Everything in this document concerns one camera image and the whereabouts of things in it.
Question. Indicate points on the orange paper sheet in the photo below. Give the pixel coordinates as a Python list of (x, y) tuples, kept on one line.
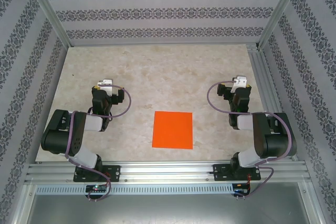
[(173, 130)]

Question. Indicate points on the small circuit board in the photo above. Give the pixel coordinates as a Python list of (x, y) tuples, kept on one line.
[(97, 188), (239, 186)]

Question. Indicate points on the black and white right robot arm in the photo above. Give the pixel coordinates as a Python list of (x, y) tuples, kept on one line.
[(278, 140)]

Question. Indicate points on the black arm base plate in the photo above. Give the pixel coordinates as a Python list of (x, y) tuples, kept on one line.
[(114, 172), (219, 172)]

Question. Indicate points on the aluminium side rail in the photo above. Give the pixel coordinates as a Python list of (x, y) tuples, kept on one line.
[(262, 77)]

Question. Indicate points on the aluminium frame bar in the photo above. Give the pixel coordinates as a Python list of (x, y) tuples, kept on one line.
[(311, 205), (25, 205)]

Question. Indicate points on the long aluminium mounting rail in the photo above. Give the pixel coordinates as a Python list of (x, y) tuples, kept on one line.
[(168, 171)]

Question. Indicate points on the grey sheet metal panel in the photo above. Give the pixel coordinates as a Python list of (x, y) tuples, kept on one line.
[(168, 211)]

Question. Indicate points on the aluminium frame post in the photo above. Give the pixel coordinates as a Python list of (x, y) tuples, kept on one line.
[(47, 9), (282, 9)]

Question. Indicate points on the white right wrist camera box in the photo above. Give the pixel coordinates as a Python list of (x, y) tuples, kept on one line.
[(240, 81)]

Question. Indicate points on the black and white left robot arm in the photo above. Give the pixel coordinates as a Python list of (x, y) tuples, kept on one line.
[(60, 134)]

